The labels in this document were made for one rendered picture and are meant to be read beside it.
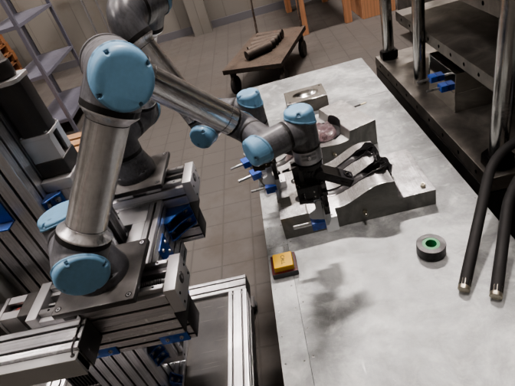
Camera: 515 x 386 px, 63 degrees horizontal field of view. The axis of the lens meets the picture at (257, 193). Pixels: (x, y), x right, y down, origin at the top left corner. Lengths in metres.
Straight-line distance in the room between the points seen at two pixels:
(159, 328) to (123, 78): 0.72
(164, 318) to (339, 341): 0.47
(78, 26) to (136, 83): 7.32
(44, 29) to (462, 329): 7.87
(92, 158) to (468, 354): 0.92
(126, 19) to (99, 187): 0.52
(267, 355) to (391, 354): 1.09
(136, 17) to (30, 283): 0.87
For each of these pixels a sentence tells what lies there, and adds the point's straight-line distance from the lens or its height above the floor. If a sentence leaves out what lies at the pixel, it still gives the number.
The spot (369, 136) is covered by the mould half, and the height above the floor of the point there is 0.85.
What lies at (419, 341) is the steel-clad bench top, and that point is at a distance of 1.14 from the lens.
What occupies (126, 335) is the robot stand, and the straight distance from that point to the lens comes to 1.30.
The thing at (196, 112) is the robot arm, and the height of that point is 1.36.
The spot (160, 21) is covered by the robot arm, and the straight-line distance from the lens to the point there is 1.38.
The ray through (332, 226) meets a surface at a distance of 1.25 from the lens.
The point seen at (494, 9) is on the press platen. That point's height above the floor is 1.26.
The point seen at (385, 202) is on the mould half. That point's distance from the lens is 1.41.
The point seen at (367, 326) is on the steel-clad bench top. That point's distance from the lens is 1.17.
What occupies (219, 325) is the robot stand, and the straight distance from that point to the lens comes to 2.04.
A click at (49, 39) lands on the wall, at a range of 8.36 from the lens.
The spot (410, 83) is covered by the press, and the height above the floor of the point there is 0.78.
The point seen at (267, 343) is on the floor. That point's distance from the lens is 2.17.
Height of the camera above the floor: 1.76
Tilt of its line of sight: 35 degrees down
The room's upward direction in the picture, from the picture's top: 18 degrees counter-clockwise
